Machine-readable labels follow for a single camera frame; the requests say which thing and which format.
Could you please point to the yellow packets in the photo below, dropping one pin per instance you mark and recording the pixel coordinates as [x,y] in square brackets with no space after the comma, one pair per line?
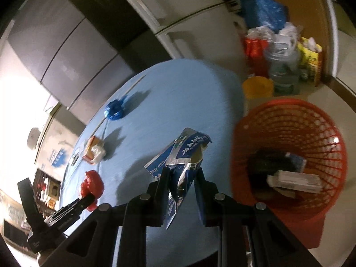
[311,61]

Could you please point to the heap of white plastic bags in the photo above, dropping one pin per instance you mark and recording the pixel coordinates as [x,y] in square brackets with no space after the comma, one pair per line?
[278,34]

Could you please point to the white chest freezer dolphin print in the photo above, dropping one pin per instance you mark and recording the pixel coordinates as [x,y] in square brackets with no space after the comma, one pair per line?
[58,147]

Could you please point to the white plastic bag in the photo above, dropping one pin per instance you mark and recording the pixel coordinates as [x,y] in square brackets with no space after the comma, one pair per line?
[98,154]

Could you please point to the blue foil packet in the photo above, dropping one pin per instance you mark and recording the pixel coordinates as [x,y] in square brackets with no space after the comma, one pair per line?
[296,162]

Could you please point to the red plastic bag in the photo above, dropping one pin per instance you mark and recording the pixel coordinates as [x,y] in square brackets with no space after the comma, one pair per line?
[91,183]

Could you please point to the wooden chopstick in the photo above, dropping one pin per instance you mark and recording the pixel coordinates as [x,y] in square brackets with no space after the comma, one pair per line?
[135,85]
[101,127]

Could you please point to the grey refrigerator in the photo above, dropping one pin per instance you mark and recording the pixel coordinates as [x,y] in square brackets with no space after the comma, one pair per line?
[55,50]

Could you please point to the torn blue milk carton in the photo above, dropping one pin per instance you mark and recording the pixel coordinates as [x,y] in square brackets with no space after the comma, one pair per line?
[178,155]

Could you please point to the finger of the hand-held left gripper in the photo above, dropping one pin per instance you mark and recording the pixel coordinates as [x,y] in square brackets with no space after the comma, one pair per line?
[75,210]
[29,203]

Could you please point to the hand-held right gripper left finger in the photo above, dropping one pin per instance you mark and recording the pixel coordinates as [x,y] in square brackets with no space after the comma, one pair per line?
[167,183]

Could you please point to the clear water jug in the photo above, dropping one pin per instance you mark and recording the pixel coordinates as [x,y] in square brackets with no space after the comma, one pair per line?
[283,72]

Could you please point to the grey cooking pot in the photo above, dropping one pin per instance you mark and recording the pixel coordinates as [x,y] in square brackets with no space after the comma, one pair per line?
[34,137]

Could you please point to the blue plastic bag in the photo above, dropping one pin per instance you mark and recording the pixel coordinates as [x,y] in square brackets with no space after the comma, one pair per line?
[115,110]

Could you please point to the red shopping bag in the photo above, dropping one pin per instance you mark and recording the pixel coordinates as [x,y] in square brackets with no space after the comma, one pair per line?
[256,52]

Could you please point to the large blue sack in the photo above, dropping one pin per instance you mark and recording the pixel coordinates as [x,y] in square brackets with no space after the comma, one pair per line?
[264,8]

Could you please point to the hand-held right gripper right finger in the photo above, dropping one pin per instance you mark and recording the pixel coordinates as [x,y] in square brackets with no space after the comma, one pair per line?
[199,189]

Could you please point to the yellow plastic bucket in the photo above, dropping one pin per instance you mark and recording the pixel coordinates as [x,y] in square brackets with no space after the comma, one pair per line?
[257,87]

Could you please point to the orange box with tissue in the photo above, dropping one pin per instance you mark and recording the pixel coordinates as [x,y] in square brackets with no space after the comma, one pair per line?
[89,146]

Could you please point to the red plastic basket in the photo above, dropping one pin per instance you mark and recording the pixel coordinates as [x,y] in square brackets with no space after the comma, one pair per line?
[292,125]

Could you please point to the long white cardboard box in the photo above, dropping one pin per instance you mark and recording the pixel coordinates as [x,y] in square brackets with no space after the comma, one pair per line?
[297,182]

